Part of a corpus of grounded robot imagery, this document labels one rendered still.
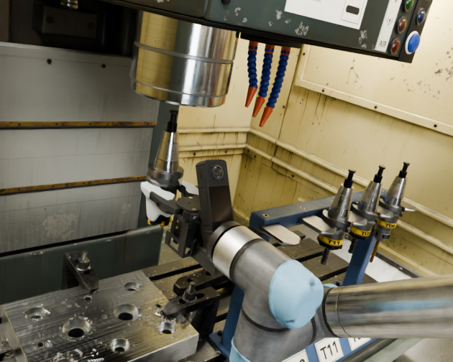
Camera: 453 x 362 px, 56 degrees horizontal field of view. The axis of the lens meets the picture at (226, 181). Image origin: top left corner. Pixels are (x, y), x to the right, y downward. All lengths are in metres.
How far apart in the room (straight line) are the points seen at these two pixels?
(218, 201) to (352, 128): 1.10
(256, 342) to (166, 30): 0.44
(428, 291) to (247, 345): 0.24
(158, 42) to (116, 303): 0.52
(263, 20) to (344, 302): 0.40
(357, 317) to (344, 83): 1.19
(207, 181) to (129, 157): 0.62
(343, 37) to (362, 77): 1.03
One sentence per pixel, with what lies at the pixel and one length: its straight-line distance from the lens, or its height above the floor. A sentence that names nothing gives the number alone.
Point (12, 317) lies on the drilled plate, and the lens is 0.89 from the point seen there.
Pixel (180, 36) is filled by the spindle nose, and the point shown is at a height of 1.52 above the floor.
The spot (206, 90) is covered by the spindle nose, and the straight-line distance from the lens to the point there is 0.65.
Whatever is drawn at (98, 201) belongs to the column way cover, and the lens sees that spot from 1.25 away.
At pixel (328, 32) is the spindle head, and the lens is 0.61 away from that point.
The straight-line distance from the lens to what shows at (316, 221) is 0.87.
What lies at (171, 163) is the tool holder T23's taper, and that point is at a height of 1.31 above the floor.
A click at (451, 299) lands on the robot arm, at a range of 0.57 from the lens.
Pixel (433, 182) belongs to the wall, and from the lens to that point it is 1.55.
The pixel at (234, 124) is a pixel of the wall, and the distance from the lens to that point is 1.97.
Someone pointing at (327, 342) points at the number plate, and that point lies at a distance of 1.01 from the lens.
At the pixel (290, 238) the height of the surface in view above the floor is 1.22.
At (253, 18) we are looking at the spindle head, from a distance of 0.51.
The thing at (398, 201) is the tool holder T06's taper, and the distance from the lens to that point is 1.07.
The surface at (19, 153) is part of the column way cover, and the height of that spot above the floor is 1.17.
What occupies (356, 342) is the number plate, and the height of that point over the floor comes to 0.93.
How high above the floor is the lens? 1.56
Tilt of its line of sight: 21 degrees down
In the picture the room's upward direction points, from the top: 12 degrees clockwise
